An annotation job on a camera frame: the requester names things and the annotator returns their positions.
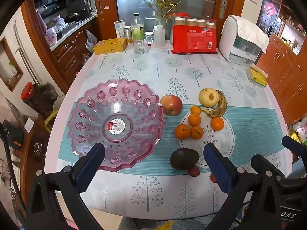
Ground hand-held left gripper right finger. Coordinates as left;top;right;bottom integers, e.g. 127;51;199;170
203;143;285;230

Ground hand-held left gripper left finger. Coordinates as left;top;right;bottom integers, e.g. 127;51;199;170
25;143;106;230

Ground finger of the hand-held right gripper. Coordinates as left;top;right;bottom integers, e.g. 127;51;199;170
282;135;307;163
251;153;287;185

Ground dark avocado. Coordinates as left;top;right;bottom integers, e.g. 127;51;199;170
170;148;200;170

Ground pink plastic fruit plate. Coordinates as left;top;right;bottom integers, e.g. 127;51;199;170
67;78;166;172

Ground spotted ripe banana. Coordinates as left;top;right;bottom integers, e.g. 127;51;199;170
200;90;228;118

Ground yellow pear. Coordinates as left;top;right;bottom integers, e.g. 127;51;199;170
199;88;222;107

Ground red apple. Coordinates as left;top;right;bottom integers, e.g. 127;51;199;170
160;95;183;116

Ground yellow green packet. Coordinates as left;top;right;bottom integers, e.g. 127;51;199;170
288;131;304;145

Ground white printed plastic bag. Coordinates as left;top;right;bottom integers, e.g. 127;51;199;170
296;122;307;137

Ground dark ceramic pot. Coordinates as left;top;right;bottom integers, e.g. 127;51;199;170
33;142;47;162

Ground wooden side cabinet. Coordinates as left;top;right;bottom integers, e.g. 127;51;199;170
11;115;52;211

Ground yellow plastic bag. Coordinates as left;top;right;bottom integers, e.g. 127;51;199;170
44;109;59;133

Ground white pot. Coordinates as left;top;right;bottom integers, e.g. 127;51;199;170
53;94;66;112

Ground yellow sponge pack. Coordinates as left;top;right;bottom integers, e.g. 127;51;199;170
247;65;268;88

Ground white paper card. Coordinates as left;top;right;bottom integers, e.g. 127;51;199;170
24;117;34;132

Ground red lid jar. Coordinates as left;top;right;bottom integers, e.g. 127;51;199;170
20;81;57;117

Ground tree print tablecloth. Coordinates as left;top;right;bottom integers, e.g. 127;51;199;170
44;45;294;221

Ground white countertop appliance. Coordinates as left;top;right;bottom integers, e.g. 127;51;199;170
219;15;262;66

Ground white towel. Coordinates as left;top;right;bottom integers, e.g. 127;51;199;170
221;15;270;53

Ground wooden kitchen cabinet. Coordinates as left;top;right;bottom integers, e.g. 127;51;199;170
20;3;99;94

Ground yellow tin box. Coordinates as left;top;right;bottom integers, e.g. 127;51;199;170
93;38;127;55

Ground hanging plastic bag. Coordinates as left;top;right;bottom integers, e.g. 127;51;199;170
86;30;97;52

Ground red pack of paper cups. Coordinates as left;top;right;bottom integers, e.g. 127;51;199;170
171;13;218;54

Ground clear glass cup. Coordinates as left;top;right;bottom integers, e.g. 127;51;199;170
132;35;149;55

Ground pink paper decoration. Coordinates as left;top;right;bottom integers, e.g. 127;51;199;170
265;2;276;15

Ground metal tin can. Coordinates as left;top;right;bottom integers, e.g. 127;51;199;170
124;25;133;44

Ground pale green jug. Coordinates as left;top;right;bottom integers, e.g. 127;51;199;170
169;14;175;45

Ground white blue carton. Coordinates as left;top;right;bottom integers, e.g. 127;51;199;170
114;20;126;39

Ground white squeeze bottle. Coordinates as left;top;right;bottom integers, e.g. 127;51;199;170
145;18;165;47

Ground glass bottle green label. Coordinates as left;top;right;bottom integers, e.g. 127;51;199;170
131;13;145;44

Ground wooden wall cabinet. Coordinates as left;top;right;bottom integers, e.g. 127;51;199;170
254;0;307;125

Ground white wall pipes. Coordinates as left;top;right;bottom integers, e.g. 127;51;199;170
13;20;42;84

